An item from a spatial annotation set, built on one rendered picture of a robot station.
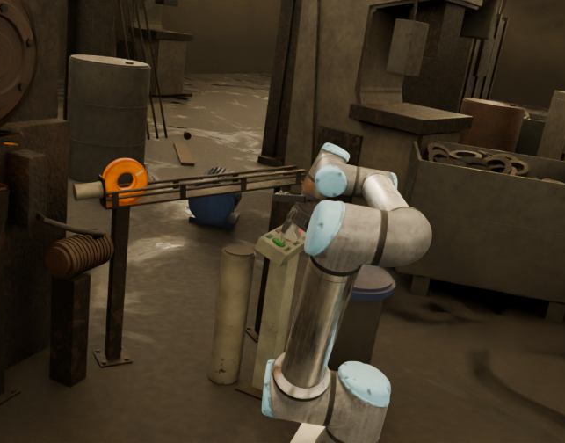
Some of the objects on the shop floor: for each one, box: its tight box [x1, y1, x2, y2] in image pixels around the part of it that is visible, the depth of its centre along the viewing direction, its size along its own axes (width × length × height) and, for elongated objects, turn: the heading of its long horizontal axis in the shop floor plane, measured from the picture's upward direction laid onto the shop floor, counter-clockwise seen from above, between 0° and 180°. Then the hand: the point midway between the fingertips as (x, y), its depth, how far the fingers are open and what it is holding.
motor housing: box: [45, 229, 114, 388], centre depth 211 cm, size 13×22×54 cm, turn 132°
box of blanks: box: [395, 141, 565, 323], centre depth 353 cm, size 103×83×77 cm
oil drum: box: [458, 98, 525, 153], centre depth 589 cm, size 59×59×89 cm
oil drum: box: [67, 54, 151, 185], centre depth 458 cm, size 59×59×89 cm
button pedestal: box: [235, 225, 307, 401], centre depth 219 cm, size 16×24×62 cm, turn 132°
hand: (280, 238), depth 203 cm, fingers closed
